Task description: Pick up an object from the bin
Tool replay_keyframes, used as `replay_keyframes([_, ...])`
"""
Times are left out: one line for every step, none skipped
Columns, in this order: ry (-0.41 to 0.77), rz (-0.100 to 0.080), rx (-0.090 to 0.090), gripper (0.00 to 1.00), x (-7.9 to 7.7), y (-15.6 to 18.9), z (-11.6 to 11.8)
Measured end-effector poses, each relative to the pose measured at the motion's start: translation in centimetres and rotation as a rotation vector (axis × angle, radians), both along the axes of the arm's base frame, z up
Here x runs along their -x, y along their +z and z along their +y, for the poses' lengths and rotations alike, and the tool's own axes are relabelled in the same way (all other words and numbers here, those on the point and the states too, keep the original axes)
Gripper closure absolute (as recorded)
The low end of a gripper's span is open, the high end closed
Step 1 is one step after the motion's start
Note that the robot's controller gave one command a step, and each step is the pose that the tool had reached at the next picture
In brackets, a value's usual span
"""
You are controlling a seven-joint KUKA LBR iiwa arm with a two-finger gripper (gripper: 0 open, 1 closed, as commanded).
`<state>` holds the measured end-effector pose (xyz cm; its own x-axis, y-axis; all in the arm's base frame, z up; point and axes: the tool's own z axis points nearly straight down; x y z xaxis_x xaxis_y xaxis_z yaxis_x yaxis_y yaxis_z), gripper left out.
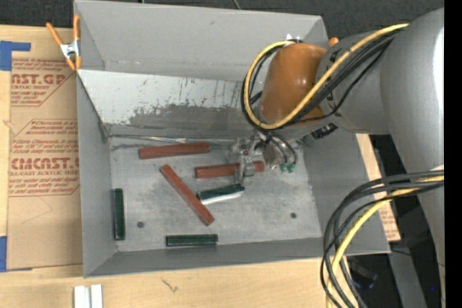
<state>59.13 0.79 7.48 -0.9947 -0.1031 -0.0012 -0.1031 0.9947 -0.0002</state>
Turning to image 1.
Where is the brown cardboard board red print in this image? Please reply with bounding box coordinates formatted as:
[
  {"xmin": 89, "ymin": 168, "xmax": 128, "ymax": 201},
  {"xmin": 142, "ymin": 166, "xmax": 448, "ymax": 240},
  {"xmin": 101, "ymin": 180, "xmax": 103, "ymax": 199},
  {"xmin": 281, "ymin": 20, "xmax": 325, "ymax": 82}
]
[{"xmin": 0, "ymin": 24, "xmax": 402, "ymax": 272}]

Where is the red-brown flat block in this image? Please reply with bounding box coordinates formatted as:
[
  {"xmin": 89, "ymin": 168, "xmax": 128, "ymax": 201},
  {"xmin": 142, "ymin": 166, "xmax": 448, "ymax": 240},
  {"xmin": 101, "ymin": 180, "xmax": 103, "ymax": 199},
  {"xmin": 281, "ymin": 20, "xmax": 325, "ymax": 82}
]
[
  {"xmin": 138, "ymin": 141, "xmax": 212, "ymax": 160},
  {"xmin": 159, "ymin": 164, "xmax": 216, "ymax": 227},
  {"xmin": 193, "ymin": 160, "xmax": 266, "ymax": 180}
]

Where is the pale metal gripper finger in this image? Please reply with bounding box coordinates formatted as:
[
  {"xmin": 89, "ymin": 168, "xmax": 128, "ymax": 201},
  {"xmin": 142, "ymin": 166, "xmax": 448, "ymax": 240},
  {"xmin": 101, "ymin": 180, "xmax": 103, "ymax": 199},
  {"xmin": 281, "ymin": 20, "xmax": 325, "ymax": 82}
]
[
  {"xmin": 234, "ymin": 156, "xmax": 256, "ymax": 188},
  {"xmin": 226, "ymin": 138, "xmax": 256, "ymax": 164}
]

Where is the grey metal bin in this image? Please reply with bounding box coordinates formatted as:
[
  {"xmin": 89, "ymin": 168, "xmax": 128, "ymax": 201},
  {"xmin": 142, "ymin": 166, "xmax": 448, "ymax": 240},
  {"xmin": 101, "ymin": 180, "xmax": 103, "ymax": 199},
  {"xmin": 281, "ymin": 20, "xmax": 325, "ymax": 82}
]
[{"xmin": 73, "ymin": 0, "xmax": 393, "ymax": 278}]

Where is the dark green flat block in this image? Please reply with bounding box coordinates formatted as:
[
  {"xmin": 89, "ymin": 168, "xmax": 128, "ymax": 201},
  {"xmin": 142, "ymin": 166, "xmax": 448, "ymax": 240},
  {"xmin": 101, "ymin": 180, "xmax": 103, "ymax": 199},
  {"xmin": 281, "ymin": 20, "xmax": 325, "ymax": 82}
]
[
  {"xmin": 112, "ymin": 188, "xmax": 127, "ymax": 242},
  {"xmin": 196, "ymin": 184, "xmax": 246, "ymax": 206},
  {"xmin": 165, "ymin": 233, "xmax": 219, "ymax": 247}
]

